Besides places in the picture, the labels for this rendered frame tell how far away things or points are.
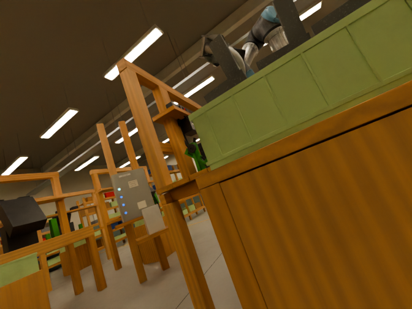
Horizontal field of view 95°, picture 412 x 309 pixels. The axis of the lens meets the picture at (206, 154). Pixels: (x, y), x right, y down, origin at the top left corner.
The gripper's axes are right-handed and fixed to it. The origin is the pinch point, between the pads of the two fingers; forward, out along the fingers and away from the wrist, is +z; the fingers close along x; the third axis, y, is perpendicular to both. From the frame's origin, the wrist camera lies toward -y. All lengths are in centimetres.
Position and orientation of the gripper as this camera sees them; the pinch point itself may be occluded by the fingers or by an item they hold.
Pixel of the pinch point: (209, 48)
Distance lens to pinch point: 71.1
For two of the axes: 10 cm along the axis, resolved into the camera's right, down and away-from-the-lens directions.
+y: -9.0, -3.2, 3.0
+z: -4.1, 3.4, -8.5
